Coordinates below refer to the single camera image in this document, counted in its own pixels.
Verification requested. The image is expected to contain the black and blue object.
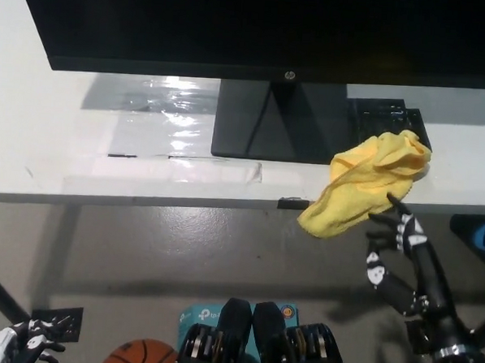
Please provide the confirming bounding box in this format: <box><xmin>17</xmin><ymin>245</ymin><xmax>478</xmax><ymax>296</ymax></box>
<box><xmin>447</xmin><ymin>213</ymin><xmax>485</xmax><ymax>254</ymax></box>

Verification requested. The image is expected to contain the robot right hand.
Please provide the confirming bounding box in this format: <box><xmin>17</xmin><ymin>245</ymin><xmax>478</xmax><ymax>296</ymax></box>
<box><xmin>358</xmin><ymin>191</ymin><xmax>477</xmax><ymax>353</ymax></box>

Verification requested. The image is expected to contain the teal tp-link box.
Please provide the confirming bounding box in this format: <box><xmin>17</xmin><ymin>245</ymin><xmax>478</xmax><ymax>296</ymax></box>
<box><xmin>175</xmin><ymin>297</ymin><xmax>302</xmax><ymax>363</ymax></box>

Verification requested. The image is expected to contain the clear plastic sheet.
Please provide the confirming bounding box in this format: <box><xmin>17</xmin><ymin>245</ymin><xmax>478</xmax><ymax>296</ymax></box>
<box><xmin>78</xmin><ymin>71</ymin><xmax>224</xmax><ymax>163</ymax></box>

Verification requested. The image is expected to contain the orange basketball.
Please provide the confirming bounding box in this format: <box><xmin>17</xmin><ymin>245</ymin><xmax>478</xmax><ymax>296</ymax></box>
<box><xmin>100</xmin><ymin>336</ymin><xmax>180</xmax><ymax>363</ymax></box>

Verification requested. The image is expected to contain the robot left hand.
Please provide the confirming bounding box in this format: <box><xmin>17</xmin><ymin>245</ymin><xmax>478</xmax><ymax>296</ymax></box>
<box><xmin>0</xmin><ymin>317</ymin><xmax>67</xmax><ymax>363</ymax></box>

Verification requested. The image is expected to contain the black HP monitor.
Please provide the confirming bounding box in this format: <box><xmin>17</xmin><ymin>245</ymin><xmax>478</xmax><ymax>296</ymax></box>
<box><xmin>6</xmin><ymin>0</ymin><xmax>485</xmax><ymax>174</ymax></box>

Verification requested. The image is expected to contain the yellow microfibre cloth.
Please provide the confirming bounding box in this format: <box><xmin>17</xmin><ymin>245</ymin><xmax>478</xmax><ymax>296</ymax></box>
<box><xmin>296</xmin><ymin>124</ymin><xmax>435</xmax><ymax>245</ymax></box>

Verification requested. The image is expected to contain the small black tape piece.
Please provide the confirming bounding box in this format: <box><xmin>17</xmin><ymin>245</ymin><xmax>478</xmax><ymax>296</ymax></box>
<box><xmin>277</xmin><ymin>196</ymin><xmax>311</xmax><ymax>211</ymax></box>

